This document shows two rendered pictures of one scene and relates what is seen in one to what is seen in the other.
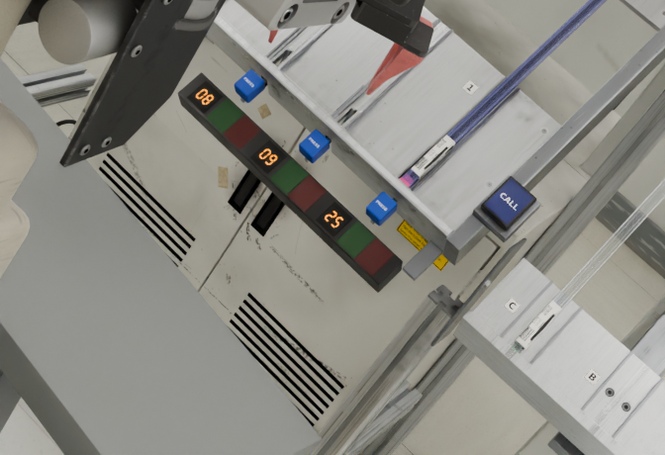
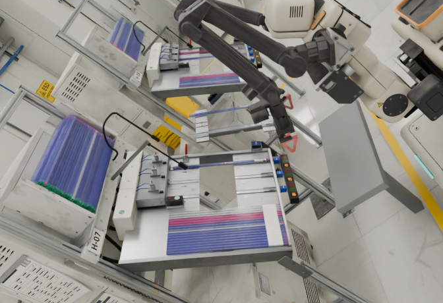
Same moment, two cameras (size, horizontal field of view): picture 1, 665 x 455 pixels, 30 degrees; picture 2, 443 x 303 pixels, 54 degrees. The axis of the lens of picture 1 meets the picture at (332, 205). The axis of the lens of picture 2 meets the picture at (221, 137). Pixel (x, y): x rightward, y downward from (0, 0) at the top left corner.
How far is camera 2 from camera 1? 2.16 m
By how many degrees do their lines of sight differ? 70
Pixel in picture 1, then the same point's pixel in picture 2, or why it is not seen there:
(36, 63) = not seen: outside the picture
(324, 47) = (262, 186)
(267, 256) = not seen: hidden behind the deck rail
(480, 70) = (236, 168)
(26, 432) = (372, 251)
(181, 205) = (300, 282)
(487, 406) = not seen: hidden behind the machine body
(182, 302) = (327, 145)
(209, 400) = (333, 124)
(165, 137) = (293, 290)
